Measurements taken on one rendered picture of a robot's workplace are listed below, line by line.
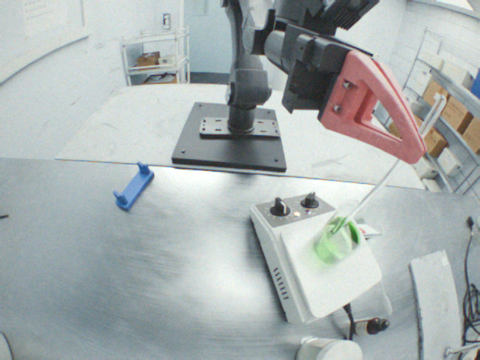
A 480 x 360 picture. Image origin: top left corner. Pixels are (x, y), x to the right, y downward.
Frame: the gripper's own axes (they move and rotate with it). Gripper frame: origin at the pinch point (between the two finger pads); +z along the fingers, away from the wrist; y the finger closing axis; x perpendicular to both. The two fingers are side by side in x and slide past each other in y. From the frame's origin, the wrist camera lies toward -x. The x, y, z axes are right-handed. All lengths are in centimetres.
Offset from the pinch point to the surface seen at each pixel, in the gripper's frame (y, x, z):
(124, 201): -26.2, 23.5, -16.5
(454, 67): 232, -39, -66
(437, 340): 24.9, 22.5, 34.3
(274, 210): -1.7, 20.0, -7.8
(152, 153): -21.4, 26.0, -30.8
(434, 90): 236, 0, -77
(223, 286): -11.7, 24.8, 0.6
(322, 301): -2.5, 15.8, 6.7
